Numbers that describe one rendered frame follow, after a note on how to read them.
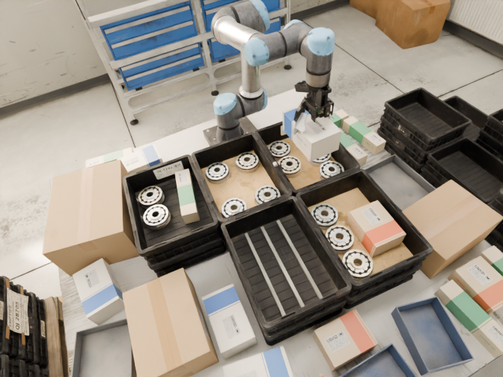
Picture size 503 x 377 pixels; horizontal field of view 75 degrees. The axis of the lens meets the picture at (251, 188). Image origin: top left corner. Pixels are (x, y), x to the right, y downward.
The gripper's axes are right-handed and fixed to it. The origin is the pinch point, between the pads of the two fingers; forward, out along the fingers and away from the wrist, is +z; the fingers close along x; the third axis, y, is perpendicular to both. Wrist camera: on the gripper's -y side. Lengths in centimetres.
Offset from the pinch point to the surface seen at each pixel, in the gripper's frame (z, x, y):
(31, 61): 70, -130, -281
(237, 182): 28.1, -27.6, -12.0
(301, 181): 28.0, -3.6, 1.4
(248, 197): 28.0, -27.2, -2.0
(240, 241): 28, -39, 15
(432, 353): 40, 1, 76
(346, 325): 33, -20, 57
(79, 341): 39, -105, 18
